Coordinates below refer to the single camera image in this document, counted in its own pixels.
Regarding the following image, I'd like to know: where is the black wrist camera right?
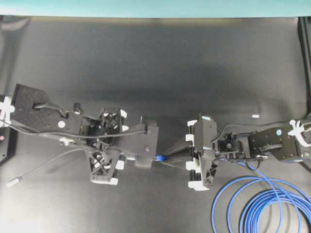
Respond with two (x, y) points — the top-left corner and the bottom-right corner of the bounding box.
(218, 133), (243, 154)

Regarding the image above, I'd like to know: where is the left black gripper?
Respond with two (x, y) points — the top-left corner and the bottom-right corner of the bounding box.
(79, 108), (159, 185)

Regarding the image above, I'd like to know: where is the blue LAN cable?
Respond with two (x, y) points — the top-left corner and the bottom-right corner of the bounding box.
(152, 154), (311, 233)

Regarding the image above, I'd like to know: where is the grey USB hub with cable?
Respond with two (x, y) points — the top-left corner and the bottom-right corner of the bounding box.
(6, 148), (156, 188)

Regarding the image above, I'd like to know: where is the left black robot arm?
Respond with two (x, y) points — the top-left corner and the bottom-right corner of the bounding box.
(0, 84), (158, 185)

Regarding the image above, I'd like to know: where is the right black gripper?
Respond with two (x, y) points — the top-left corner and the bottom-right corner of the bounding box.
(161, 113), (219, 192)

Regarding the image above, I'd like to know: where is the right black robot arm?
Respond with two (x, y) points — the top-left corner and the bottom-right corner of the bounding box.
(156, 115), (311, 191)

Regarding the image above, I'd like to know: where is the black frame rail right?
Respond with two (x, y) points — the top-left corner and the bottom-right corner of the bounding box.
(298, 17), (311, 117)

